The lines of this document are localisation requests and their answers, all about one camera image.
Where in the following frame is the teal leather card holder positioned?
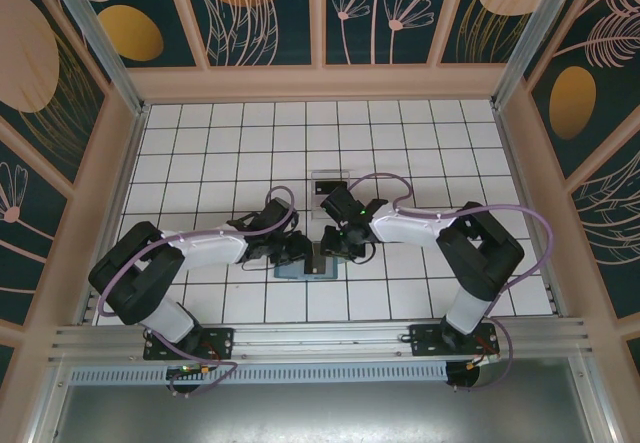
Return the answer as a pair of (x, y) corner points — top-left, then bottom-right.
(273, 255), (346, 281)

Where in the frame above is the black card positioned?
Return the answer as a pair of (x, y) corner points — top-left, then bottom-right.
(314, 179), (348, 197)

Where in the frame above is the clear acrylic card stand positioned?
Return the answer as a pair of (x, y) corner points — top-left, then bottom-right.
(308, 169), (354, 220)

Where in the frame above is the wiring board with green light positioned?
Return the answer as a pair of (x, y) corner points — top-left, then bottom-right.
(166, 360), (224, 382)

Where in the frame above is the grey metal sheet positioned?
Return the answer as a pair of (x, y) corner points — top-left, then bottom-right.
(29, 382), (616, 443)

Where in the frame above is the thin black cable loop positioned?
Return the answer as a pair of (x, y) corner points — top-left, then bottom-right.
(348, 241), (380, 266)

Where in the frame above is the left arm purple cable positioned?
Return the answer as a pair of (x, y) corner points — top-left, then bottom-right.
(94, 185), (301, 399)

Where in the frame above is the aluminium frame rail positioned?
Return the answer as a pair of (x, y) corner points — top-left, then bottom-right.
(49, 317), (599, 364)

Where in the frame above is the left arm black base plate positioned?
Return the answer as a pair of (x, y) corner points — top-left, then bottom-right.
(143, 326), (236, 362)

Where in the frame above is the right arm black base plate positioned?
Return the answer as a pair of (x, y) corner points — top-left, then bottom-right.
(408, 322), (501, 359)

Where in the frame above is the slotted grey cable duct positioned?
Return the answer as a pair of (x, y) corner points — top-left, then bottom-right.
(69, 362), (449, 384)

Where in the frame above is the orange connector with wires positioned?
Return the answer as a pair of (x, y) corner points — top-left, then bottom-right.
(464, 351), (502, 370)

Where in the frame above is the aluminium corner post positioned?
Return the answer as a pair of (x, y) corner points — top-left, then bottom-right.
(491, 0), (584, 110)
(42, 0), (150, 115)

